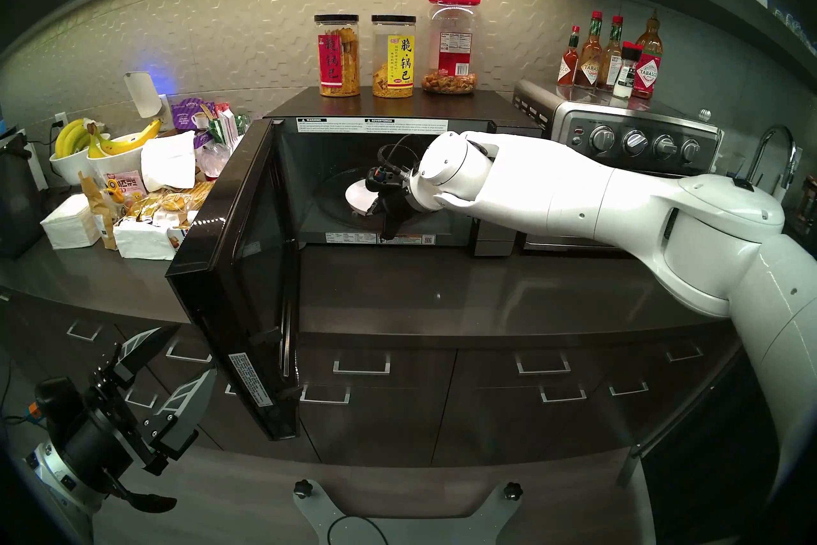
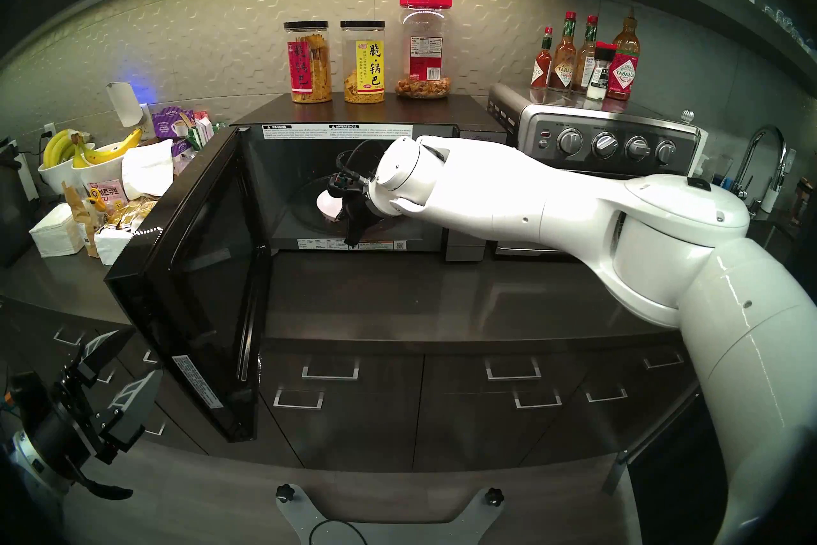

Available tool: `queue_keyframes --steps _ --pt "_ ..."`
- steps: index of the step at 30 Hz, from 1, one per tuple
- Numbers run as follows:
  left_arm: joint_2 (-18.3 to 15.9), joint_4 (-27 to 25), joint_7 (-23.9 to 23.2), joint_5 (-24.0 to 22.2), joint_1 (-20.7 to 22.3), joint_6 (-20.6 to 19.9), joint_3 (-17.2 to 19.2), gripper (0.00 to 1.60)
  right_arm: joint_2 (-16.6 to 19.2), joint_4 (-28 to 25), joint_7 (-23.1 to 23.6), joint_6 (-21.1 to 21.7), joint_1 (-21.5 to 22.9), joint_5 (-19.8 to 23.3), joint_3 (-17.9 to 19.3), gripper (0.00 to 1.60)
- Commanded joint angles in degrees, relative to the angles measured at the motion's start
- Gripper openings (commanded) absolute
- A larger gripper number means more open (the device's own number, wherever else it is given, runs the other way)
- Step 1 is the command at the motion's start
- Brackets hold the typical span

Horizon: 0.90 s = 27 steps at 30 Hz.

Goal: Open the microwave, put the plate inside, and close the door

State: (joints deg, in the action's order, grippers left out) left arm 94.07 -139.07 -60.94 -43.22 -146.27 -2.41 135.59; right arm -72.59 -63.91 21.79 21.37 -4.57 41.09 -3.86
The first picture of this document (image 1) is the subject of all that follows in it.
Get white fruit bowl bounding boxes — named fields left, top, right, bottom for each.
left=50, top=147, right=96, bottom=185
left=86, top=132, right=154, bottom=180

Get black looped wrist cable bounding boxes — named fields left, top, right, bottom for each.
left=102, top=473, right=178, bottom=514

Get purple biscotti bag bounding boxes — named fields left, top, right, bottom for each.
left=171, top=97, right=218, bottom=150

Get green red tea packets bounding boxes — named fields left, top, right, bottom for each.
left=207, top=102, right=251, bottom=146

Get small red hot sauce bottle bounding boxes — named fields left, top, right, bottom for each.
left=557, top=26, right=581, bottom=87

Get ripe yellow banana bunch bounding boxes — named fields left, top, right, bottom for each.
left=87, top=119, right=162, bottom=159

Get small white paper napkin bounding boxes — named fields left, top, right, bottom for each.
left=114, top=217, right=183, bottom=261

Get black microwave body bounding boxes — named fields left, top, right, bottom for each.
left=265, top=86, right=543, bottom=257

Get chrome kitchen faucet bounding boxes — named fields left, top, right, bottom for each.
left=746, top=124, right=798, bottom=193

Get white round plate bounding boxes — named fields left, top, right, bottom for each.
left=345, top=177, right=382, bottom=217

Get white napkin stack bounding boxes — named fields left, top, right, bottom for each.
left=40, top=194, right=101, bottom=250

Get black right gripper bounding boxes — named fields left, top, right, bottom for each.
left=377, top=186, right=419, bottom=241

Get clear cup of plastic spoons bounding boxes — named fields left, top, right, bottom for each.
left=198, top=141, right=236, bottom=182

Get white plug-in wall device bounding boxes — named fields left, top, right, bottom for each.
left=123, top=71, right=163, bottom=119

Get brown paper snack bag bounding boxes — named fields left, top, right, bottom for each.
left=79, top=171, right=122, bottom=251

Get stainless steel toaster oven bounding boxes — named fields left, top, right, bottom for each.
left=513, top=79, right=724, bottom=257

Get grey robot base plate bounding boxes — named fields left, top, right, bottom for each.
left=294, top=479, right=524, bottom=545

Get snack jar red label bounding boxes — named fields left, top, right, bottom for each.
left=313, top=14, right=361, bottom=98

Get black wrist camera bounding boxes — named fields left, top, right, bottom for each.
left=365, top=166, right=403, bottom=192
left=35, top=376, right=84, bottom=431

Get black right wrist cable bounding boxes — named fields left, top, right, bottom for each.
left=377, top=143, right=425, bottom=180

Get glass microwave turntable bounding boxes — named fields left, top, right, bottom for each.
left=316, top=167, right=447, bottom=230

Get greenish yellow banana bunch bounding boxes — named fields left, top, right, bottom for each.
left=54, top=118, right=91, bottom=160

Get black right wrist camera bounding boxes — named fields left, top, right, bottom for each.
left=365, top=166, right=403, bottom=192

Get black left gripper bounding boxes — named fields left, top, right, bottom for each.
left=61, top=325, right=218, bottom=485

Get large orange hot sauce bottle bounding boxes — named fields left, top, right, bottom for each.
left=632, top=9, right=664, bottom=100

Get clear jar red lid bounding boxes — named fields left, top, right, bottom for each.
left=423, top=0, right=482, bottom=95

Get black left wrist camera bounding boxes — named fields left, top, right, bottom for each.
left=35, top=376, right=84, bottom=431

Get draped white paper napkin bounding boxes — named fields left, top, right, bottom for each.
left=140, top=131, right=197, bottom=192

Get yellow wrapped cake packs pile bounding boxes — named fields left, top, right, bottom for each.
left=126, top=178, right=216, bottom=220

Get dark lower cabinet run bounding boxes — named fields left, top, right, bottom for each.
left=0, top=288, right=754, bottom=468

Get snack jar yellow label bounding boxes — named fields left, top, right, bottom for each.
left=371, top=15, right=417, bottom=99

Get white soap dispenser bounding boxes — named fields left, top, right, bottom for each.
left=772, top=147, right=804, bottom=203

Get pink Korean snack pack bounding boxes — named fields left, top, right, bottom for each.
left=102, top=170, right=147, bottom=203

